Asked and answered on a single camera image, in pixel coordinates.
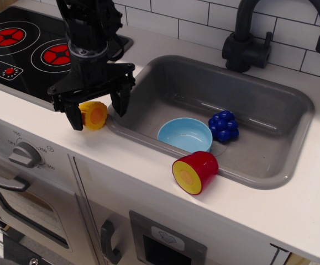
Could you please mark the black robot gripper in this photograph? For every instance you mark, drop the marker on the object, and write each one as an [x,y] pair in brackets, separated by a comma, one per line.
[93,74]

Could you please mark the yellow toy corn piece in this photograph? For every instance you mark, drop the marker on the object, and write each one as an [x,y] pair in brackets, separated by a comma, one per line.
[94,114]

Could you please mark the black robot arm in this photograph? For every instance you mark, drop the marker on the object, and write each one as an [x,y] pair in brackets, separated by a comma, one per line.
[95,48]

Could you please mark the light blue plastic bowl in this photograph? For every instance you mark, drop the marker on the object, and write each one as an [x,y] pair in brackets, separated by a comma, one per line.
[188,134]

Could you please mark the grey plastic sink basin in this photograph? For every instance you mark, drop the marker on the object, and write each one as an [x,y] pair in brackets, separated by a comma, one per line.
[258,127]

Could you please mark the grey oven temperature knob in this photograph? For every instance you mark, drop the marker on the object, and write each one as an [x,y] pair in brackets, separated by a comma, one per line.
[25,155]

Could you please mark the black toy stovetop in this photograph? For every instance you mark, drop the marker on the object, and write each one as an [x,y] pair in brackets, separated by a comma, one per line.
[33,54]

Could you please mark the red and yellow toy fruit half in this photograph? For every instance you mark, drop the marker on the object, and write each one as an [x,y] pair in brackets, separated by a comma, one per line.
[195,172]

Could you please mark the blue toy grape bunch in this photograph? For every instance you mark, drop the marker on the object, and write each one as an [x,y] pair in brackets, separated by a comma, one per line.
[223,126]

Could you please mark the grey dishwasher control panel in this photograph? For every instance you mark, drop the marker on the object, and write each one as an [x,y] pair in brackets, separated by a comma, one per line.
[158,244]

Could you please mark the black toy faucet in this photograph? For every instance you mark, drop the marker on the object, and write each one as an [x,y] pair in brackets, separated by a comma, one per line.
[240,50]

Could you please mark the grey cabinet door handle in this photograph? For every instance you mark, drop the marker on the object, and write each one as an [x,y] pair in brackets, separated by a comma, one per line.
[112,255]

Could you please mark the grey oven door handle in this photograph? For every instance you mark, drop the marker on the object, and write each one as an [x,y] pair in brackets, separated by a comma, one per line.
[9,181]

